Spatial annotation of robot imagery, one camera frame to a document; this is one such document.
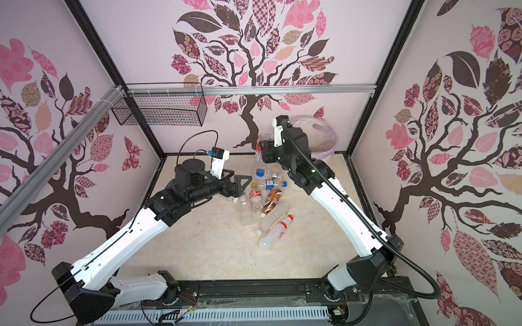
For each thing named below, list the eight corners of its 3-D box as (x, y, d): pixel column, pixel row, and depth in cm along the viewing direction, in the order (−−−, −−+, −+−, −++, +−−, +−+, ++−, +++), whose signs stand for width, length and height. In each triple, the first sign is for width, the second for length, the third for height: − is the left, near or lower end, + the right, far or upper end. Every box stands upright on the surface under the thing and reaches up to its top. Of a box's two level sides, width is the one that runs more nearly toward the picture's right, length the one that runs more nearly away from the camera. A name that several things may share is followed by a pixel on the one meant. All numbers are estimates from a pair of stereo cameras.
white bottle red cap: (259, 245, 87) (258, 241, 83) (288, 216, 96) (288, 211, 92) (266, 253, 85) (266, 249, 80) (295, 222, 94) (297, 217, 90)
